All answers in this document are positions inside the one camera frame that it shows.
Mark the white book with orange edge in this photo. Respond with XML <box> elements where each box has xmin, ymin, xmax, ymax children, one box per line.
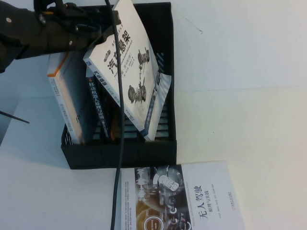
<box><xmin>47</xmin><ymin>51</ymin><xmax>94</xmax><ymax>146</ymax></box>

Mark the black cable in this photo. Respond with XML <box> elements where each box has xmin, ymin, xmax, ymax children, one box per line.
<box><xmin>105</xmin><ymin>0</ymin><xmax>125</xmax><ymax>230</ymax></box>

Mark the white car suspension book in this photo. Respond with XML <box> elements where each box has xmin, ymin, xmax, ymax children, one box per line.
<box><xmin>83</xmin><ymin>0</ymin><xmax>172</xmax><ymax>142</ymax></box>

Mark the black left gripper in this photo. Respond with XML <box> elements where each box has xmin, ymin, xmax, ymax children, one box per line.
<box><xmin>42</xmin><ymin>1</ymin><xmax>121</xmax><ymax>55</ymax></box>

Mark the white autonomous driving book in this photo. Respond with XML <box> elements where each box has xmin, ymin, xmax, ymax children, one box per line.
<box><xmin>120</xmin><ymin>161</ymin><xmax>248</xmax><ymax>230</ymax></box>

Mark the thin black rod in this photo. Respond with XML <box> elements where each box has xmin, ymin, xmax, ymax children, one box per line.
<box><xmin>0</xmin><ymin>111</ymin><xmax>30</xmax><ymax>124</ymax></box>

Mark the dark mobile robot book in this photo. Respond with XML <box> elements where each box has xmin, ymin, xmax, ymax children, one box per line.
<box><xmin>85</xmin><ymin>69</ymin><xmax>126</xmax><ymax>142</ymax></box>

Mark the black plastic book stand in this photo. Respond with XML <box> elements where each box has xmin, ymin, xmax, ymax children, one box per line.
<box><xmin>61</xmin><ymin>1</ymin><xmax>178</xmax><ymax>170</ymax></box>

